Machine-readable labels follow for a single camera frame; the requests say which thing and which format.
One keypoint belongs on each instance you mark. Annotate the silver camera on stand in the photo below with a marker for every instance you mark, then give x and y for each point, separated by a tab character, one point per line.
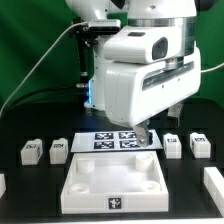
108	26

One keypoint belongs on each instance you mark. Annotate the white sheet with markers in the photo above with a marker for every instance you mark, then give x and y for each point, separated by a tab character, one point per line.
104	141

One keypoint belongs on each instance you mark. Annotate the white block left edge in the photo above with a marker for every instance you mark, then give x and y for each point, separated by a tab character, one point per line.
2	185

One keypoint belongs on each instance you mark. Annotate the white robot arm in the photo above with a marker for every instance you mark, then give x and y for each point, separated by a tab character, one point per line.
178	16

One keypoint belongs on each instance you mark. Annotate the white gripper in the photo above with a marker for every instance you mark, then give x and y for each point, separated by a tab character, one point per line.
134	92

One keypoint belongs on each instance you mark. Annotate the white square tabletop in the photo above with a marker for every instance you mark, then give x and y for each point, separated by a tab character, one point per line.
115	182

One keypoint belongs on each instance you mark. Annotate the black camera stand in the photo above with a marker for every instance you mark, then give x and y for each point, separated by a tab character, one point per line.
85	40

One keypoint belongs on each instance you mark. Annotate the white obstacle wall right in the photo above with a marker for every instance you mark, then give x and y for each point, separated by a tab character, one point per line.
214	182

